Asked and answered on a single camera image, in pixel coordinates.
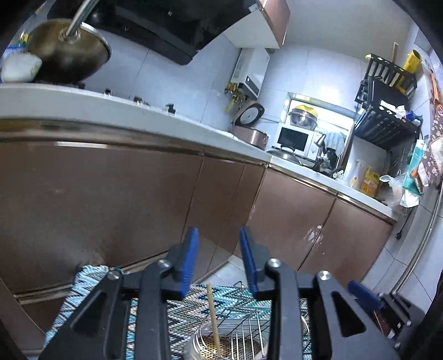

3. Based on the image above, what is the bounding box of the white bowl on counter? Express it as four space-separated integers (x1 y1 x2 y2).
1 52 43 83

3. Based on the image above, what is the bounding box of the wire utensil holder basket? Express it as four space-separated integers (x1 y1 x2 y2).
182 280 309 360

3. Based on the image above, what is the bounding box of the clear spray bottle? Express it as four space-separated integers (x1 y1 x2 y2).
349 159 367 190

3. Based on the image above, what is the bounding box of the bamboo chopstick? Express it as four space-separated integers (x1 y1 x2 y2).
206 283 222 356

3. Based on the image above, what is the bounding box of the yellow detergent bottle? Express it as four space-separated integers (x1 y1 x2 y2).
360 167 380 198

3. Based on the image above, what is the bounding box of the black wall dish rack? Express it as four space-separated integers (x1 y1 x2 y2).
354 53 421 150

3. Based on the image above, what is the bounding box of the zigzag patterned table cloth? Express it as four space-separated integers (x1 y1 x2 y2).
43 265 311 359

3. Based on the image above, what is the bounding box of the white microwave oven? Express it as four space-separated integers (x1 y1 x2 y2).
272 123 323 161

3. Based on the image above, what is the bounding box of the pink rice cooker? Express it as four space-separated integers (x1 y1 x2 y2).
232 101 269 150

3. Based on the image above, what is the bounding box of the brass wok with handle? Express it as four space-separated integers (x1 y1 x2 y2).
26 0 112 84

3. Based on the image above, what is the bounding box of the white water heater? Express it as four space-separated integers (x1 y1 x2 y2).
231 47 270 101

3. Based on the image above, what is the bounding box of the grey hanging towel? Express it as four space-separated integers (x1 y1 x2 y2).
324 132 345 156

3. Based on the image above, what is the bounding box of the gas stove top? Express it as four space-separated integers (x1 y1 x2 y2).
79 89 178 116

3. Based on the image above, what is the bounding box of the floral apron hanging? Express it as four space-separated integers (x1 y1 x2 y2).
417 61 443 188

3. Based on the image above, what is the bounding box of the yellow roll on rack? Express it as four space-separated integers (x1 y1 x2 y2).
396 50 421 94

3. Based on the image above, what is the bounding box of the steel pan lid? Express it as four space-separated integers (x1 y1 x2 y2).
267 148 303 166

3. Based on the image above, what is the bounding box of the black range hood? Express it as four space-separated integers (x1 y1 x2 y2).
47 1 254 65

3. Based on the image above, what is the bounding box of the steel pot yellow lid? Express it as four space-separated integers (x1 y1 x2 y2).
288 105 318 130

